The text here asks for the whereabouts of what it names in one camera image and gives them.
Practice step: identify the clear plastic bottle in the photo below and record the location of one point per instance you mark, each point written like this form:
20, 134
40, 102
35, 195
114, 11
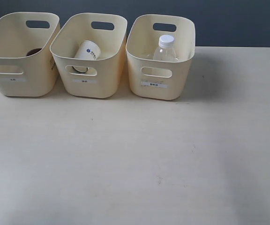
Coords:
165, 50

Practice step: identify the right cream plastic bin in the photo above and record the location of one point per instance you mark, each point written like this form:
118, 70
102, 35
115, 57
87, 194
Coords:
159, 79

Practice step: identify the white paper cup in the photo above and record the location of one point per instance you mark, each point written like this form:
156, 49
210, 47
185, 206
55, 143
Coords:
88, 50

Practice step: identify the left cream plastic bin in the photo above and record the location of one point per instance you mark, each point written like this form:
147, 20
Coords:
21, 75

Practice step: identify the middle cream plastic bin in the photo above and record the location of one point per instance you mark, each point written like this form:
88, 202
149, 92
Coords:
99, 77

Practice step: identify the cream plastic bin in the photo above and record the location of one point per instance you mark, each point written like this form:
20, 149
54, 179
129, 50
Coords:
21, 75
159, 79
99, 77

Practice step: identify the brown wooden cup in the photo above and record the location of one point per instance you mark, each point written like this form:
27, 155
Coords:
33, 51

